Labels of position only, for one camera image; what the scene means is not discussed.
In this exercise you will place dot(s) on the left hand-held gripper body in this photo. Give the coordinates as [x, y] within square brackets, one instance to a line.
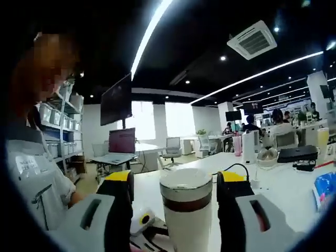
[141, 221]

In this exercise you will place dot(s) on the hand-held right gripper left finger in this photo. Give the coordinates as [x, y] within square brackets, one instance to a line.
[118, 210]

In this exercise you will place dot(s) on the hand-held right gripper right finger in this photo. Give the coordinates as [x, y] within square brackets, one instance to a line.
[231, 210]

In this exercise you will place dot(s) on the white water cup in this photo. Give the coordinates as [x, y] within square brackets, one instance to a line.
[189, 231]

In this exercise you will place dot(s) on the white cup lid brown band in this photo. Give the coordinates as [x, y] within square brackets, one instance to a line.
[186, 178]

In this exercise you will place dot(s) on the yellow drink cup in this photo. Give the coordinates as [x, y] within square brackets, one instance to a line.
[323, 147]

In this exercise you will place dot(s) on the white charger cube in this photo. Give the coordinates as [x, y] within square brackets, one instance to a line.
[256, 183]

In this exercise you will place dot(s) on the white table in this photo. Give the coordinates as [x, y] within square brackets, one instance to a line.
[283, 189]

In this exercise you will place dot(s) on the pink tumbler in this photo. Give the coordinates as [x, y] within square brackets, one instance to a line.
[238, 147]

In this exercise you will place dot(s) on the white round container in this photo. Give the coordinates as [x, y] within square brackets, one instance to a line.
[267, 157]

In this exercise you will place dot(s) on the white cylinder appliance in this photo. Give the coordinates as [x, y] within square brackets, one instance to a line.
[250, 147]

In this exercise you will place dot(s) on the open laptop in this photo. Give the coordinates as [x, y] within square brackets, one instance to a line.
[122, 141]

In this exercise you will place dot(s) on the grey office chair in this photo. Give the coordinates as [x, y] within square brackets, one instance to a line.
[204, 144]
[172, 147]

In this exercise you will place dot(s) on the small green desk plant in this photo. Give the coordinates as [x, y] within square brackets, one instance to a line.
[201, 131]

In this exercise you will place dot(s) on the black patterned box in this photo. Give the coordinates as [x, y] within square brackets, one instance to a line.
[304, 165]

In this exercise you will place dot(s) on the black flat case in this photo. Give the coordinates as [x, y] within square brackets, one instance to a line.
[298, 154]

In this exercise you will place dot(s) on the small black monitor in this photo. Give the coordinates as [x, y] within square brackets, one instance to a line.
[233, 116]

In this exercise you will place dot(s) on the blue tissue pack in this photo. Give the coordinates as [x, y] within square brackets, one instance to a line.
[325, 191]

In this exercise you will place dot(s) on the metal storage shelf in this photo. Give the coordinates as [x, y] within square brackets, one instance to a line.
[63, 120]

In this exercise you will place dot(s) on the hanging dark screen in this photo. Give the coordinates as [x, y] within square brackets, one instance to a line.
[253, 107]

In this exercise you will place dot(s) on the row of white storage boxes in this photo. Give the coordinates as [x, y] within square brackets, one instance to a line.
[56, 115]

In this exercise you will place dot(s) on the small potted plant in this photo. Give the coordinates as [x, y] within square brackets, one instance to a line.
[302, 118]

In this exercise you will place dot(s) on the white ceiling light strip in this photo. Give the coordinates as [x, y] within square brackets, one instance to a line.
[149, 34]
[257, 76]

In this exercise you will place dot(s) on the pillar mounted monitor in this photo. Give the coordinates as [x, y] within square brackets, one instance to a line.
[325, 92]

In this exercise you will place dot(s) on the ceiling air conditioner vent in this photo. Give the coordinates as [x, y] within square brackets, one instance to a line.
[252, 39]

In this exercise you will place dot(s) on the large black wall monitor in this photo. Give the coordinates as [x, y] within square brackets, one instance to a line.
[116, 99]

